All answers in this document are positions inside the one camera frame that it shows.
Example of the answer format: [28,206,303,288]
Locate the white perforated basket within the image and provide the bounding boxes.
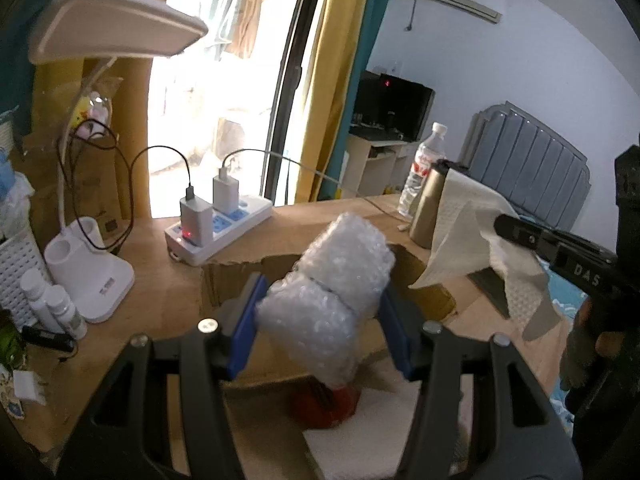
[0,226,52,330]

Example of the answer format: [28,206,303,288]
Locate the white paper towel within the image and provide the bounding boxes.
[411,169,561,341]

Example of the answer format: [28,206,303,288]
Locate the small white pill bottle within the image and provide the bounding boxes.
[44,285,88,340]

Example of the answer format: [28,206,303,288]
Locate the black flashlight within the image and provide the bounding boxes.
[22,326,76,353]

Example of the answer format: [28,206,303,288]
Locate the white charger with black cable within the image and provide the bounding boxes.
[129,144,215,248]

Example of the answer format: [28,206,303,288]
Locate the white tv cabinet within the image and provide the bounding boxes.
[340,134,418,198]

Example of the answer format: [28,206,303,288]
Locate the clear water bottle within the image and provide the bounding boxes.
[397,122,448,218]

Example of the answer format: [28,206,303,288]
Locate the white desk lamp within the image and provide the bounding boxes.
[28,0,207,324]

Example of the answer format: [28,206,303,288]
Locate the red plush ball keychain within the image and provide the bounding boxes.
[285,379,361,430]

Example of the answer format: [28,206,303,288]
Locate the white plug adapter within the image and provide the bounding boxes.
[13,370,47,405]

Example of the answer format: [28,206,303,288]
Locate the white power strip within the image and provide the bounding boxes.
[165,196,272,266]

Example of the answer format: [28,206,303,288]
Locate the steel thermos tumbler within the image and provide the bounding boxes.
[409,159,469,249]

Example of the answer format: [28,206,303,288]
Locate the grey padded headboard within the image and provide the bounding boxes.
[460,102,591,231]

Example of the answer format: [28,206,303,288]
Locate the black television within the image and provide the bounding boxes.
[349,70,436,143]

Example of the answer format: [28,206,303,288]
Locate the bubble wrap bundle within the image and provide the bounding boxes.
[256,212,395,389]

